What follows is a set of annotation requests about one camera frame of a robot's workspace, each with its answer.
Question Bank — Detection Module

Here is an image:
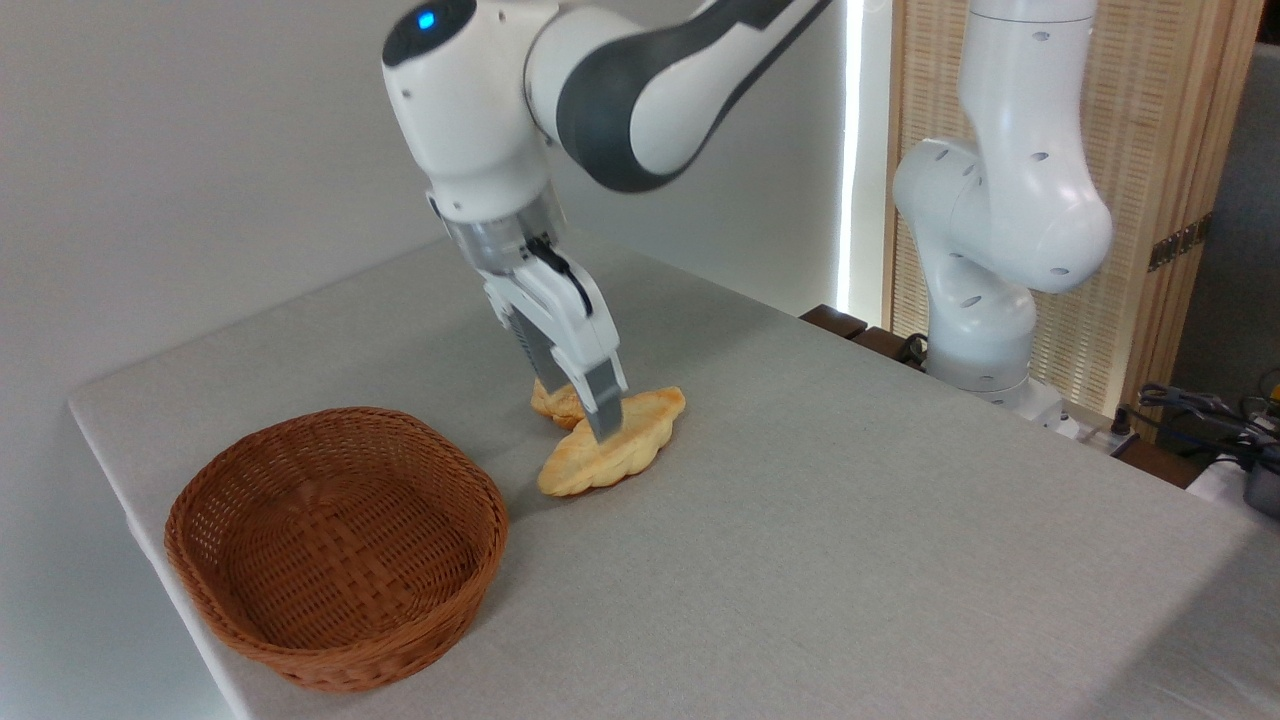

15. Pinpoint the black cable bundle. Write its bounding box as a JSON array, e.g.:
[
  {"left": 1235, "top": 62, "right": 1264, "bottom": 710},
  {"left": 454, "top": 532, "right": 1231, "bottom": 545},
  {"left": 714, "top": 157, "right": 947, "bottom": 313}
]
[{"left": 1135, "top": 382, "right": 1280, "bottom": 473}]

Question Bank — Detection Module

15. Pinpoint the dark metal screen hinge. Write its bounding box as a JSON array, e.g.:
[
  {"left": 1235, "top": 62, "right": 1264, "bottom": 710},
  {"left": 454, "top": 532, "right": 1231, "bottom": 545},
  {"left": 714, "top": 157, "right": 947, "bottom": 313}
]
[{"left": 1148, "top": 213, "right": 1214, "bottom": 273}]

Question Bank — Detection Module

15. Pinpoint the wooden rattan folding screen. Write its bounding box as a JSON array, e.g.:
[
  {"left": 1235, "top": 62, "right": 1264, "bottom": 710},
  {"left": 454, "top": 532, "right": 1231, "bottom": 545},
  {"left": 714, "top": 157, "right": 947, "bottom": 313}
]
[{"left": 882, "top": 0, "right": 1266, "bottom": 441}]

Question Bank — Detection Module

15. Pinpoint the brown wicker basket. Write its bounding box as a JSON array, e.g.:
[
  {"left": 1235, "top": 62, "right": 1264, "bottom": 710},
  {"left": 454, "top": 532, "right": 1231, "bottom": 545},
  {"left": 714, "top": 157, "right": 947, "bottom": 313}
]
[{"left": 164, "top": 406, "right": 510, "bottom": 694}]

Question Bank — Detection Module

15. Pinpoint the small round bread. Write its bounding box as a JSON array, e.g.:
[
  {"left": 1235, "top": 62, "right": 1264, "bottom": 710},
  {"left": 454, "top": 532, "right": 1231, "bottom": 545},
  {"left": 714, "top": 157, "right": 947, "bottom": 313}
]
[{"left": 530, "top": 377, "right": 591, "bottom": 431}]

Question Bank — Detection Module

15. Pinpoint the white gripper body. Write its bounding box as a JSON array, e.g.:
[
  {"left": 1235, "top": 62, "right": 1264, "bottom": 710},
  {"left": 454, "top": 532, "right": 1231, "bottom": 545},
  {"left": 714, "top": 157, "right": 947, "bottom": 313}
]
[{"left": 483, "top": 248, "right": 624, "bottom": 389}]

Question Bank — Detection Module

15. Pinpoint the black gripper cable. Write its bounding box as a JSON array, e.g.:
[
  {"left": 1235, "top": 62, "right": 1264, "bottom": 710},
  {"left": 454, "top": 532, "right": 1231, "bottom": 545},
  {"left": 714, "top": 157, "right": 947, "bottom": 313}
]
[{"left": 526, "top": 235, "right": 594, "bottom": 317}]

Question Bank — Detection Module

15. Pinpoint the dark brown wooden board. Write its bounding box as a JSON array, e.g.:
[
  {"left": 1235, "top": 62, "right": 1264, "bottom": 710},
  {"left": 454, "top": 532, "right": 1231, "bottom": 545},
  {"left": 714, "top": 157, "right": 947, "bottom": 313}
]
[
  {"left": 850, "top": 325, "right": 927, "bottom": 373},
  {"left": 799, "top": 304, "right": 869, "bottom": 342}
]

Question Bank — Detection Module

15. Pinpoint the white power strip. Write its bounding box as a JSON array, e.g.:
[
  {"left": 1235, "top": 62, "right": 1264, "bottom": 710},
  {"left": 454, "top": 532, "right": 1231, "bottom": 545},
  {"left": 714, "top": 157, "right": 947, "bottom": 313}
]
[{"left": 1058, "top": 405, "right": 1142, "bottom": 458}]

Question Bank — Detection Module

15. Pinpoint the long braided bread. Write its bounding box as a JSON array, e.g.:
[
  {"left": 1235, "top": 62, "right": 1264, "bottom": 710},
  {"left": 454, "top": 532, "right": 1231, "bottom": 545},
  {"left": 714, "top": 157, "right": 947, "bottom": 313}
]
[{"left": 537, "top": 387, "right": 687, "bottom": 498}]

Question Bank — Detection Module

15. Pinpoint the grey tablecloth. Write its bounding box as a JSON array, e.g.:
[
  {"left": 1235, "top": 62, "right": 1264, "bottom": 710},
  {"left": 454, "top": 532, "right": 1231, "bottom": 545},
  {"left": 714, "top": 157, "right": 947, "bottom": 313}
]
[{"left": 68, "top": 210, "right": 1280, "bottom": 720}]

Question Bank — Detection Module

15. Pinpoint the grey box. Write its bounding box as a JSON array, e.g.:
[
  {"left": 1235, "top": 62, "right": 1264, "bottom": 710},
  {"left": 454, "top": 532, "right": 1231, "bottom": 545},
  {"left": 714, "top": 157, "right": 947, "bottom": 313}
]
[{"left": 1242, "top": 464, "right": 1280, "bottom": 520}]

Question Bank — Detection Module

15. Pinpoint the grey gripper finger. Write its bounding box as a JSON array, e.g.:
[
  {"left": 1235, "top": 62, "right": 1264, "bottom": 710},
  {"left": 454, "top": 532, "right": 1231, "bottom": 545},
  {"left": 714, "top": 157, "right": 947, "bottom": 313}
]
[
  {"left": 505, "top": 308, "right": 576, "bottom": 391},
  {"left": 580, "top": 358, "right": 630, "bottom": 442}
]

